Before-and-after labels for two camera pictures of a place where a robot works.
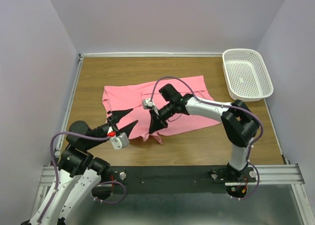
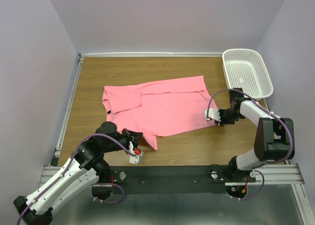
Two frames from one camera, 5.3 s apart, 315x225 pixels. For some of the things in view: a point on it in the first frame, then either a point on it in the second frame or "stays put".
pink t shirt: x=131 y=95 stays put
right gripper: x=157 y=122 → x=223 y=122
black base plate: x=177 y=179 stays put
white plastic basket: x=247 y=78 stays put
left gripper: x=116 y=117 → x=134 y=135
